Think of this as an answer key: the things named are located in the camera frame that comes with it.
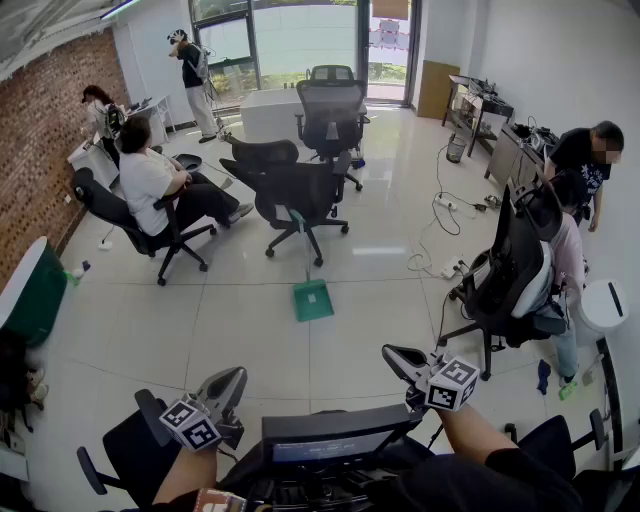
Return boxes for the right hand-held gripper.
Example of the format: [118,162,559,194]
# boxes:
[382,343,481,412]

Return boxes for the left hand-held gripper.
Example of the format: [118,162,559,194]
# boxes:
[159,366,249,452]

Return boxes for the green dustpan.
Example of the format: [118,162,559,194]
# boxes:
[288,208,335,323]

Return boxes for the person's left forearm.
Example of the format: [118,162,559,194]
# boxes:
[152,444,219,506]

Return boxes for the person's right forearm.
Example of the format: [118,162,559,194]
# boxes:
[437,404,519,469]

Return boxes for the black chest-mounted display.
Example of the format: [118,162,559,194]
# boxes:
[219,403,424,512]

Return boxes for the black mesh office chair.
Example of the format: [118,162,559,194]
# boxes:
[437,172,569,381]
[504,408,640,512]
[76,388,184,511]
[218,135,351,268]
[73,167,218,287]
[294,64,371,192]

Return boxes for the person's black shirt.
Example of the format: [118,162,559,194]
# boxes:
[364,447,586,512]

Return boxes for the green spray bottle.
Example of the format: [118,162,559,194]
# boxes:
[64,259,92,287]

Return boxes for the white round lidded bin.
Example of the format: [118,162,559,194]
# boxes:
[574,278,630,346]

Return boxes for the green bin with white lid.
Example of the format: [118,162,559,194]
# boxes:
[0,235,69,349]

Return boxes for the black backpack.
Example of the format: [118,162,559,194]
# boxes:
[0,327,51,436]

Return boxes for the brown wooden cabinet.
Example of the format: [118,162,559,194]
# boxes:
[483,122,549,194]

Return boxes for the gray chair seat shell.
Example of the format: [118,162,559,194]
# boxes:
[172,153,204,174]

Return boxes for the black shelf table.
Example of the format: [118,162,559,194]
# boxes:
[442,74,515,159]

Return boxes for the brown wooden board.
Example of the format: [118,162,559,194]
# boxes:
[417,59,461,121]

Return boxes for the low white cabinet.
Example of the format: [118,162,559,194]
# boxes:
[67,138,121,189]

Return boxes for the large white desk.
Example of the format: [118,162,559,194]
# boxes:
[239,88,369,146]

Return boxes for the small white table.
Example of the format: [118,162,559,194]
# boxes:
[124,94,176,146]

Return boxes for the red and white paper notices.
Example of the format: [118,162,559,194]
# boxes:
[368,17,411,52]

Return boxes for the brown door blind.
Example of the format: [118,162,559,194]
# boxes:
[372,0,410,20]

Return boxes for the ceiling light strip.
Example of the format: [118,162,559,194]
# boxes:
[99,0,139,21]

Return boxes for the white floor cable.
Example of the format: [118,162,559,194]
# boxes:
[406,214,454,279]

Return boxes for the black floor cable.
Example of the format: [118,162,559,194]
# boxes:
[430,142,489,237]

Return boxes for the black wire waste basket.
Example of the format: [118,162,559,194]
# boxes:
[445,133,468,165]

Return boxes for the black-framed glass window wall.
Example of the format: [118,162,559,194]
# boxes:
[188,0,424,109]

